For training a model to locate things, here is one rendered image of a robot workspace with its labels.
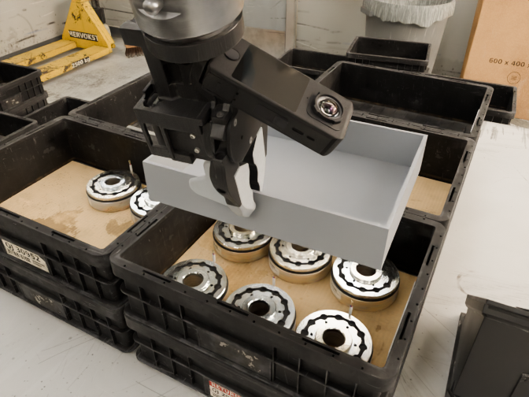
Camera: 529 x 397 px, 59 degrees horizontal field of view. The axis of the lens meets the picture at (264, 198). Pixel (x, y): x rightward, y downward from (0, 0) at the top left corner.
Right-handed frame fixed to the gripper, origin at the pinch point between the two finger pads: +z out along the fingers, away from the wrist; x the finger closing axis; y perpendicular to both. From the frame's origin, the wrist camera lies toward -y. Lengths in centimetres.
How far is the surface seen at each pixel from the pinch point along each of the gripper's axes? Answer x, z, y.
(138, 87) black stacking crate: -50, 32, 55
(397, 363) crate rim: 5.7, 14.7, -17.0
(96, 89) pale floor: -188, 166, 223
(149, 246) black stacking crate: -2.3, 19.9, 20.4
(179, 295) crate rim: 5.5, 15.3, 10.0
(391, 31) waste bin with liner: -241, 126, 20
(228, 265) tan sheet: -7.3, 28.7, 11.2
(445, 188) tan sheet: -42, 39, -20
